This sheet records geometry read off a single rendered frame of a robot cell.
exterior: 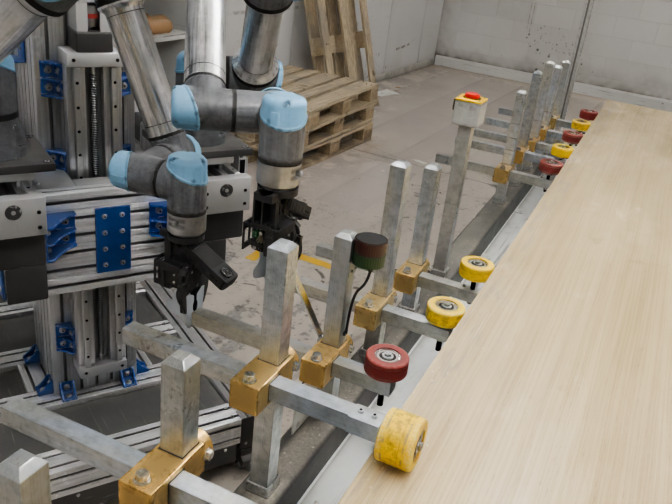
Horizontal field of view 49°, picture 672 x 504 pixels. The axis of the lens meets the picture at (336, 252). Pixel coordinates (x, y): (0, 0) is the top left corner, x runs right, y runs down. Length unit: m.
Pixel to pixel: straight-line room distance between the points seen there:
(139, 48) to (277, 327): 0.66
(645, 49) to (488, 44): 1.78
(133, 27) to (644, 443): 1.18
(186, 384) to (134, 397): 1.45
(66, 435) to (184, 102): 0.57
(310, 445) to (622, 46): 7.98
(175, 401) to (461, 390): 0.55
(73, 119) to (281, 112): 0.85
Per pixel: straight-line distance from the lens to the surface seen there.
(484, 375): 1.36
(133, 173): 1.44
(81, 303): 2.14
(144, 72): 1.53
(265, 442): 1.26
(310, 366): 1.37
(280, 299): 1.10
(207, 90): 1.30
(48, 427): 1.07
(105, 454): 1.02
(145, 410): 2.32
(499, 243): 2.66
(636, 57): 9.07
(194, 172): 1.38
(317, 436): 1.46
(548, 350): 1.49
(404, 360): 1.34
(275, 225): 1.25
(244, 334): 1.46
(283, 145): 1.20
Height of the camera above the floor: 1.62
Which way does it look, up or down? 25 degrees down
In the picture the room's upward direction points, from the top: 7 degrees clockwise
